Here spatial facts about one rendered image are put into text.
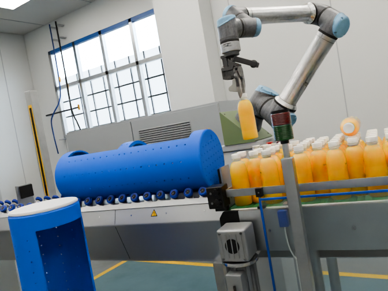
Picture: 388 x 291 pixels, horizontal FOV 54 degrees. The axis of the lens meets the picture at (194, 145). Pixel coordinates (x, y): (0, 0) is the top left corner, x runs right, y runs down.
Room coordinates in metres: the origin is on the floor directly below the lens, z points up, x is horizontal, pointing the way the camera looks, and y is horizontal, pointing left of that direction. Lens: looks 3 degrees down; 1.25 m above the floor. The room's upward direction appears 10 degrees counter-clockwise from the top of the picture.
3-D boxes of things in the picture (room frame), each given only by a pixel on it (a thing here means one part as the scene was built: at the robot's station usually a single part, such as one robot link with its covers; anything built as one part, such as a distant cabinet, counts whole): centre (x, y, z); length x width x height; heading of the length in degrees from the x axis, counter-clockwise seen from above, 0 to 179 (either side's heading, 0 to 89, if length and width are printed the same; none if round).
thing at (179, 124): (4.21, 0.48, 0.72); 2.15 x 0.54 x 1.45; 56
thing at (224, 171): (1.74, -0.11, 0.99); 0.10 x 0.02 x 0.12; 154
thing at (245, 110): (1.77, -0.27, 1.25); 0.07 x 0.07 x 0.19
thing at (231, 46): (1.77, -0.24, 1.58); 0.10 x 0.09 x 0.05; 153
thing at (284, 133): (1.25, -0.30, 1.18); 0.06 x 0.06 x 0.05
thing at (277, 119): (1.25, -0.30, 1.23); 0.06 x 0.06 x 0.04
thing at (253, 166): (1.57, -0.24, 1.00); 0.07 x 0.07 x 0.19
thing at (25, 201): (2.33, 1.08, 1.00); 0.10 x 0.04 x 0.15; 154
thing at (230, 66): (1.78, -0.24, 1.50); 0.09 x 0.08 x 0.12; 63
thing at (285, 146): (1.25, -0.30, 1.18); 0.06 x 0.06 x 0.16
